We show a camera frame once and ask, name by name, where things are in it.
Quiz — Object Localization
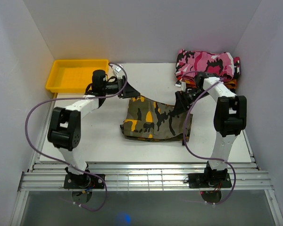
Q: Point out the yellow plastic tray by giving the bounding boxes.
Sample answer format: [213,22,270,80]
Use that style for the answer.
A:
[45,59,109,93]

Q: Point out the aluminium rail frame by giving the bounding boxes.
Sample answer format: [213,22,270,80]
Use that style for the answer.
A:
[11,97,283,226]

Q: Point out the orange camouflage folded trousers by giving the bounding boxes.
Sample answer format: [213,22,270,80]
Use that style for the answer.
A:
[181,79,237,93]

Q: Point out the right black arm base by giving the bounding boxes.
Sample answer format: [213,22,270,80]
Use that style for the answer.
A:
[183,173,232,188]

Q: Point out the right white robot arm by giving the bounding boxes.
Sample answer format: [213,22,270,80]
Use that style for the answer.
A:
[174,72,247,189]

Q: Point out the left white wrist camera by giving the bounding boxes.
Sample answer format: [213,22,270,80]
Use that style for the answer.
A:
[109,62,123,78]

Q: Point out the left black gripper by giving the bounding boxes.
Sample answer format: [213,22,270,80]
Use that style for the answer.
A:
[102,76,140,99]

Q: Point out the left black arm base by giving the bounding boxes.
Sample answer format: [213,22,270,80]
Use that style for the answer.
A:
[63,174,106,190]

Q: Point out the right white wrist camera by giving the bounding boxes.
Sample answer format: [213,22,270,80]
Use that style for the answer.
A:
[175,81,186,91]

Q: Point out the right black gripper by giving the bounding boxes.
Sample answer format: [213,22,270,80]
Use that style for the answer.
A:
[172,89,209,116]

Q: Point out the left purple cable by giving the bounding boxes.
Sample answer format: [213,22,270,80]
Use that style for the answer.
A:
[25,62,128,211]

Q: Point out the yellow green camouflage trousers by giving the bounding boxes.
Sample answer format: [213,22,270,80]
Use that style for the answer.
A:
[120,96,187,142]

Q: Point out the pink camouflage folded trousers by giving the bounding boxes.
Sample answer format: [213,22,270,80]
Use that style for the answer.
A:
[175,49,241,81]

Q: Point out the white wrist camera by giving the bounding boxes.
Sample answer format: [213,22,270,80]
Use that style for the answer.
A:
[109,62,123,78]
[175,81,186,91]

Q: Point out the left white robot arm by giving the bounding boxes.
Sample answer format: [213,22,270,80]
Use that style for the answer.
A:
[47,70,140,188]

